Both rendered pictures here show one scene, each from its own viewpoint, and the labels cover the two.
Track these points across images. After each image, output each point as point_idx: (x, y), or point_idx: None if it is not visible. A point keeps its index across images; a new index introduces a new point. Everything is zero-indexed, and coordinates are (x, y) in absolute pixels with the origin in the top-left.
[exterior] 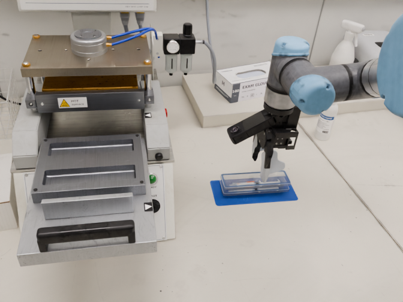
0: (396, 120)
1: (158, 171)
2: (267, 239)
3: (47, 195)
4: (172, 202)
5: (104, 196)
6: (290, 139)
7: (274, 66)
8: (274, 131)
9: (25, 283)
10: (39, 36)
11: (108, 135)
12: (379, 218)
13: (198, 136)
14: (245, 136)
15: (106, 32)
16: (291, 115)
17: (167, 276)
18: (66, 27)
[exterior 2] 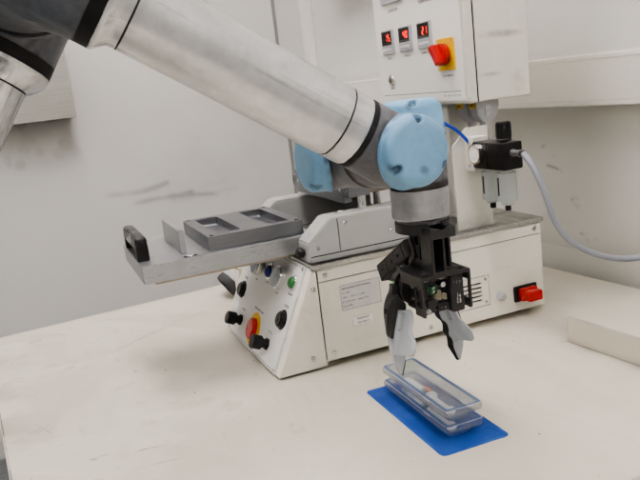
0: None
1: (299, 275)
2: (313, 442)
3: (186, 227)
4: (293, 325)
5: (174, 226)
6: (432, 300)
7: None
8: (404, 268)
9: (191, 337)
10: None
11: (287, 214)
12: None
13: (536, 344)
14: (386, 269)
15: (445, 134)
16: (422, 243)
17: (217, 390)
18: (533, 161)
